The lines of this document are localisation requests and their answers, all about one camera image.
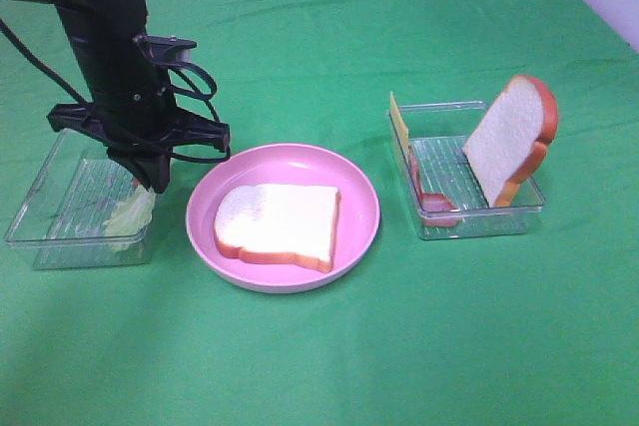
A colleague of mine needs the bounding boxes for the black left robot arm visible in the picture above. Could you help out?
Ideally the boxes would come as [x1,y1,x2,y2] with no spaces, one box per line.
[1,0,231,193]

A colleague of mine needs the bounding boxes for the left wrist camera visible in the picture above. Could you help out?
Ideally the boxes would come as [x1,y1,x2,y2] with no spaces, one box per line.
[133,34,198,64]

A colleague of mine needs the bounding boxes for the right clear plastic tray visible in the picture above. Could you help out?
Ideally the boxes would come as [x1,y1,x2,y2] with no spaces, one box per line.
[387,101,545,240]

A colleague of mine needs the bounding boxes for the yellow cheese slice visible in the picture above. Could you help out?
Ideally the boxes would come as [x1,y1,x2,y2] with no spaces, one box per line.
[389,92,409,159]

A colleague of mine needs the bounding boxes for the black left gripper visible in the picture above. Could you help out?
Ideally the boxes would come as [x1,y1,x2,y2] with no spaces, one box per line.
[47,92,231,194]

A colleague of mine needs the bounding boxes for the toast bread slice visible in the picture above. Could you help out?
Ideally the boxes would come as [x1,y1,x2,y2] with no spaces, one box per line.
[214,183,340,273]
[462,75,559,208]

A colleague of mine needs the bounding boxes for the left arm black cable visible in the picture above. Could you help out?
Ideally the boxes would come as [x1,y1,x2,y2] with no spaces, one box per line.
[0,16,232,165]

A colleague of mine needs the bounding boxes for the green lettuce leaf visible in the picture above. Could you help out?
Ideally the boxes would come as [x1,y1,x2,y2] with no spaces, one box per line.
[102,186,156,252]

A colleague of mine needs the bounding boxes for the clear plastic tray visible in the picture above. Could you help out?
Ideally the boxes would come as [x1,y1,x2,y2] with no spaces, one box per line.
[5,130,153,269]
[387,101,545,240]

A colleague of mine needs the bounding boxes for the pink round plate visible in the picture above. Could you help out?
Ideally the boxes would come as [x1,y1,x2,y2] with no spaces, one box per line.
[186,143,380,293]

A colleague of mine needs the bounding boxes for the left clear plastic tray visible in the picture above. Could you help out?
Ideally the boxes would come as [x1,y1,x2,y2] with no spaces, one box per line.
[5,130,153,269]

